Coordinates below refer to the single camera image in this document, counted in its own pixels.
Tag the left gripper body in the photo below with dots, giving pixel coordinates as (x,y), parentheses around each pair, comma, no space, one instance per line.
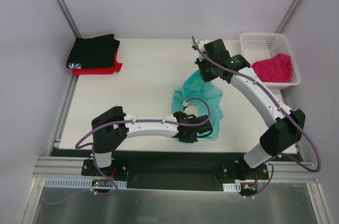
(202,127)

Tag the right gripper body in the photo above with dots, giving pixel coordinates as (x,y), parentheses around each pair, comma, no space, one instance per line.
(204,68)

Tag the teal t shirt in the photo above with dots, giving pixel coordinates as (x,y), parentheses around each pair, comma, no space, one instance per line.
(206,96)

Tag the white plastic basket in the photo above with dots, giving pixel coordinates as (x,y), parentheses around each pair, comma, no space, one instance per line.
(271,56)

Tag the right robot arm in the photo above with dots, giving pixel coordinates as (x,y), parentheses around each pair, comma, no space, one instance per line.
(284,125)

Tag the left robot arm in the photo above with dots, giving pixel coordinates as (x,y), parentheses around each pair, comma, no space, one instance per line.
(114,126)

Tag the pink t shirt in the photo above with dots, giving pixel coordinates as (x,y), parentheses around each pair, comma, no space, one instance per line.
(274,70)

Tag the folded red t shirt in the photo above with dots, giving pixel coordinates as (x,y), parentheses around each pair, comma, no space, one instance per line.
(100,71)

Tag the folded black t shirt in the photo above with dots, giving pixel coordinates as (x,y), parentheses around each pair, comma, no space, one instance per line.
(93,53)

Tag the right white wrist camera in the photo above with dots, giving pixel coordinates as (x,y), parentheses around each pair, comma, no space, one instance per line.
(200,44)

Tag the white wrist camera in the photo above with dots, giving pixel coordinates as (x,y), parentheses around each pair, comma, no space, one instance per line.
(186,105)
(200,44)

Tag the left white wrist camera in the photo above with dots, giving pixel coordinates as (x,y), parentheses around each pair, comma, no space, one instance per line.
(186,105)

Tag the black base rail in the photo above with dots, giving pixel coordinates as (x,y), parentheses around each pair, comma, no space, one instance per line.
(158,170)

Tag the right white cable duct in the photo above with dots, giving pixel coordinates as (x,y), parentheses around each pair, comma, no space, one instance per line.
(231,187)

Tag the white cable duct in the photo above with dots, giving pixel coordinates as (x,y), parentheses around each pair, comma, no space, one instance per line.
(79,183)
(231,187)

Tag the right aluminium frame post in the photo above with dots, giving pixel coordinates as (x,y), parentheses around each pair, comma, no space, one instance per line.
(292,7)

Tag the left white cable duct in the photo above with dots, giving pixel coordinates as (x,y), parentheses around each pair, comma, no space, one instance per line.
(79,183)

